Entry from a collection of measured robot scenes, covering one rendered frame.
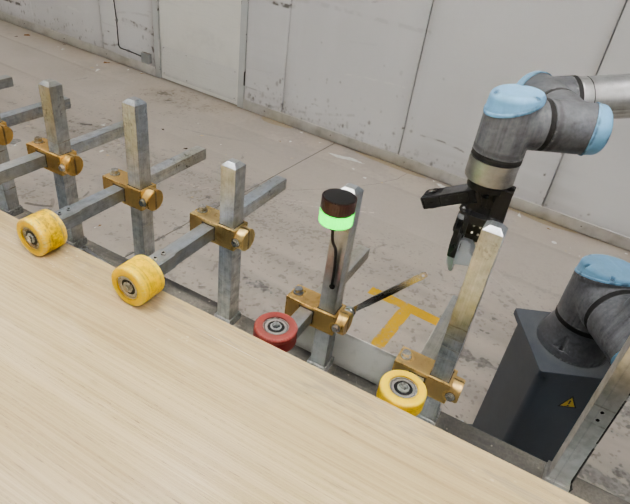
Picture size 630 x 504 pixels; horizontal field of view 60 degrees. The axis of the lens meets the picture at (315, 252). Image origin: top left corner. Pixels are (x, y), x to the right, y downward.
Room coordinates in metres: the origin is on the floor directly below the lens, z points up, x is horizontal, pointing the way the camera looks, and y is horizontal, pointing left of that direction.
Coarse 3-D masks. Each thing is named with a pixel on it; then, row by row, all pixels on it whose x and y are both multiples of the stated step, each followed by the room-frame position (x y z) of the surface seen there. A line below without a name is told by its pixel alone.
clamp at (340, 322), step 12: (288, 300) 0.86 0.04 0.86; (300, 300) 0.85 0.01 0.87; (312, 300) 0.86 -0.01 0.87; (288, 312) 0.86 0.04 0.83; (324, 312) 0.83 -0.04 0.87; (336, 312) 0.83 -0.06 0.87; (348, 312) 0.84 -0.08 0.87; (312, 324) 0.84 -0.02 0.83; (324, 324) 0.82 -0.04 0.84; (336, 324) 0.82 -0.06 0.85; (348, 324) 0.83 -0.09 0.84
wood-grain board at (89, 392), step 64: (0, 256) 0.82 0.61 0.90; (64, 256) 0.85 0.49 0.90; (0, 320) 0.65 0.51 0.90; (64, 320) 0.67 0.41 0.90; (128, 320) 0.69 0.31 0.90; (192, 320) 0.72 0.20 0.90; (0, 384) 0.52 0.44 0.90; (64, 384) 0.54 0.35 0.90; (128, 384) 0.56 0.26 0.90; (192, 384) 0.57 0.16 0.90; (256, 384) 0.59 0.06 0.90; (320, 384) 0.61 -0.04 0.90; (0, 448) 0.42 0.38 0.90; (64, 448) 0.43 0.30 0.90; (128, 448) 0.45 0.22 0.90; (192, 448) 0.46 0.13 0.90; (256, 448) 0.48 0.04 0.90; (320, 448) 0.49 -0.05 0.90; (384, 448) 0.51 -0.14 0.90; (448, 448) 0.52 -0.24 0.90
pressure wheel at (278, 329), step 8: (272, 312) 0.76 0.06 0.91; (280, 312) 0.77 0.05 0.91; (256, 320) 0.74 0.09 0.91; (264, 320) 0.74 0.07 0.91; (272, 320) 0.74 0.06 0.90; (280, 320) 0.75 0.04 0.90; (288, 320) 0.75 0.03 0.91; (256, 328) 0.71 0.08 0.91; (264, 328) 0.72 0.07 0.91; (272, 328) 0.72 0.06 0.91; (280, 328) 0.72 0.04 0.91; (288, 328) 0.73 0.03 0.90; (296, 328) 0.73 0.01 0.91; (256, 336) 0.70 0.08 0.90; (264, 336) 0.70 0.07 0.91; (272, 336) 0.70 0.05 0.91; (280, 336) 0.70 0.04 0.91; (288, 336) 0.71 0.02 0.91; (296, 336) 0.72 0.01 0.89; (272, 344) 0.69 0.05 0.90; (280, 344) 0.69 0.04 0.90; (288, 344) 0.70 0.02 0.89
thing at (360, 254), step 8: (360, 248) 1.09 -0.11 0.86; (368, 248) 1.10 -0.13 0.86; (352, 256) 1.05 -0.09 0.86; (360, 256) 1.06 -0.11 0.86; (352, 264) 1.02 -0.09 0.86; (360, 264) 1.06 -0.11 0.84; (352, 272) 1.01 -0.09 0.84; (320, 288) 0.92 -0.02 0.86; (296, 312) 0.83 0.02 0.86; (304, 312) 0.83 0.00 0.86; (312, 312) 0.84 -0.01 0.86; (296, 320) 0.80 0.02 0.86; (304, 320) 0.81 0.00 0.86; (304, 328) 0.81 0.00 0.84
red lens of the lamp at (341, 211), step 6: (324, 192) 0.81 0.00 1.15; (324, 198) 0.79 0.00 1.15; (324, 204) 0.79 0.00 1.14; (330, 204) 0.78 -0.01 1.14; (354, 204) 0.79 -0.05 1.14; (324, 210) 0.79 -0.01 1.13; (330, 210) 0.78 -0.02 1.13; (336, 210) 0.78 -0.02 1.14; (342, 210) 0.78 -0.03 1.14; (348, 210) 0.78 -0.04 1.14; (354, 210) 0.80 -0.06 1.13; (336, 216) 0.78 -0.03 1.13; (342, 216) 0.78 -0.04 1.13; (348, 216) 0.78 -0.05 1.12
